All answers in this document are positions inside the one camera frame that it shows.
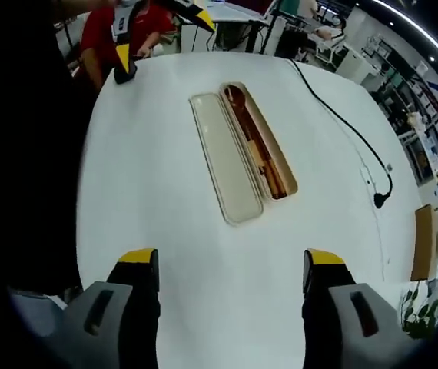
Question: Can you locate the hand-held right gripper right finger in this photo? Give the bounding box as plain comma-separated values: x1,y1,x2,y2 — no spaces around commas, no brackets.
302,248,420,369

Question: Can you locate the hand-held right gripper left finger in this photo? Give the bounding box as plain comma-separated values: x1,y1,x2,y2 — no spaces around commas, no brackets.
45,248,161,369

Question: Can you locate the wooden spoon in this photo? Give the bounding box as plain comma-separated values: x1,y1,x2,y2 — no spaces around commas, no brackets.
221,84,272,174

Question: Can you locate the beige cutlery case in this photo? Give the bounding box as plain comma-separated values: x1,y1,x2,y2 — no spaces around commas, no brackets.
188,80,300,227

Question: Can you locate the wooden chopstick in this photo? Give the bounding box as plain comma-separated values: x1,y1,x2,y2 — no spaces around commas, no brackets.
237,111,281,201
241,109,288,198

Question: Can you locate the black pouch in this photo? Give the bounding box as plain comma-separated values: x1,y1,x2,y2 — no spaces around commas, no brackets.
112,65,139,85

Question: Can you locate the large green plant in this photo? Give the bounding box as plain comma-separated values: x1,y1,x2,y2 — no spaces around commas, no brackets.
397,278,438,339

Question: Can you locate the brown cardboard box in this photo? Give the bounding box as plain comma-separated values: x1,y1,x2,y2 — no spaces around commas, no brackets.
410,203,438,281

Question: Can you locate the white table socket plate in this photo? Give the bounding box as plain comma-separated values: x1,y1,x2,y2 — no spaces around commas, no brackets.
358,164,374,186

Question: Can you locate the white cabinet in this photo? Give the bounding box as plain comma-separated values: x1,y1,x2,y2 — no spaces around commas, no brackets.
336,48,376,84

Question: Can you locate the storage shelf with bins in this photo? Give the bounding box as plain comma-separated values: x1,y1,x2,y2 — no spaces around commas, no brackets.
376,34,438,181

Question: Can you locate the black power cable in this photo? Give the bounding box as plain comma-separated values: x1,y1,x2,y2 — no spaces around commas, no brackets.
287,57,395,211

